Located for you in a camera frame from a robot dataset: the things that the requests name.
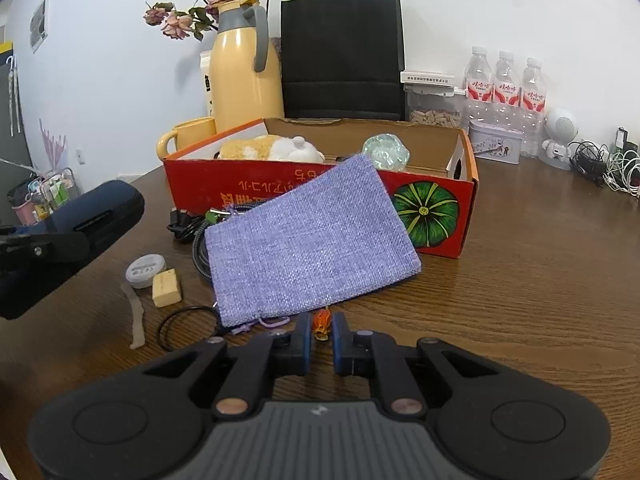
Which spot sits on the red cardboard box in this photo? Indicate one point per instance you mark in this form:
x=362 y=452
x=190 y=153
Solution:
x=280 y=180

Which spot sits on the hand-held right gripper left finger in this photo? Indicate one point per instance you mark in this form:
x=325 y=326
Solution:
x=305 y=345

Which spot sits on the clear water bottle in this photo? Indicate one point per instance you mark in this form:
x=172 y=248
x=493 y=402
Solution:
x=532 y=100
x=478 y=87
x=506 y=91

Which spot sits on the round white disc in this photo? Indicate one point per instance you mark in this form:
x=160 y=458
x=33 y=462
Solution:
x=145 y=271

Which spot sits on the dark door panel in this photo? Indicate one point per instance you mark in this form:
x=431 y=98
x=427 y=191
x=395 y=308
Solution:
x=22 y=160

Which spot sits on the purple wall decal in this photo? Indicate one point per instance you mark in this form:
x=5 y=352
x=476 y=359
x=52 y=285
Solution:
x=52 y=145

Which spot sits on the flat white box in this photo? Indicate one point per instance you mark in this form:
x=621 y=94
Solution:
x=427 y=78

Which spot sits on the white and tan plush toy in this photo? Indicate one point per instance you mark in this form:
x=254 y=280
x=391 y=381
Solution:
x=250 y=149

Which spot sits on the black paper bag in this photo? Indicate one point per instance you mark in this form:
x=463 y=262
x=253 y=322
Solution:
x=340 y=50

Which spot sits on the wall picture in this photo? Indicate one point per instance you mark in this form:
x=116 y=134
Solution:
x=39 y=22

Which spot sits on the white robot speaker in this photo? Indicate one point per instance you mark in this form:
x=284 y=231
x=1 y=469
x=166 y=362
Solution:
x=559 y=132

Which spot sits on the yellow thermos jug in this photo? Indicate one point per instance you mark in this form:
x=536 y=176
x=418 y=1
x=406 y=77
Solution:
x=240 y=85

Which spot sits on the translucent strip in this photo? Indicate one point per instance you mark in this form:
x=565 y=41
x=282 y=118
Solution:
x=135 y=320

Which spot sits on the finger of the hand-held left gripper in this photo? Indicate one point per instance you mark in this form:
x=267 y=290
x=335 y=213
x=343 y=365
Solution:
x=40 y=249

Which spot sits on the navy zip pouch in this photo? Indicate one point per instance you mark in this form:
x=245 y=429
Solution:
x=100 y=210

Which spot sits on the beige block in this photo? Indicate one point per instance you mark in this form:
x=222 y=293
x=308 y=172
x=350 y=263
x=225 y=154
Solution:
x=166 y=288

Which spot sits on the black charger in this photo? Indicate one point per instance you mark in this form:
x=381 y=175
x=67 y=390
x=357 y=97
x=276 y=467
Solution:
x=621 y=138

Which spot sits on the clear container of seeds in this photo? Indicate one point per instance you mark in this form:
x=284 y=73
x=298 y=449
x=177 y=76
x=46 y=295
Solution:
x=432 y=116

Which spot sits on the white wall socket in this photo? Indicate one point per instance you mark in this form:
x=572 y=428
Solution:
x=80 y=156

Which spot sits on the iridescent ball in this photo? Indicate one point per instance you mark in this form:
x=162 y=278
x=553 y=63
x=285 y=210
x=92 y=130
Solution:
x=385 y=150

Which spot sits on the white printed tin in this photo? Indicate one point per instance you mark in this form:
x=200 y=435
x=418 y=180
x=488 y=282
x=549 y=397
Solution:
x=495 y=142

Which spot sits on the yellow mug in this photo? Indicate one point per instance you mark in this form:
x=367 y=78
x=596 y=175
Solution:
x=195 y=132

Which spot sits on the small orange toy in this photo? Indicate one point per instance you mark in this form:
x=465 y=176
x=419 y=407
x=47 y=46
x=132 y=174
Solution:
x=321 y=324

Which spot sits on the purple fabric pouch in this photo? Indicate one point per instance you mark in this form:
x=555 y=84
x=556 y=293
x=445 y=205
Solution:
x=310 y=240

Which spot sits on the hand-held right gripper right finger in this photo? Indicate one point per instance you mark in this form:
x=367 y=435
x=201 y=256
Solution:
x=341 y=345

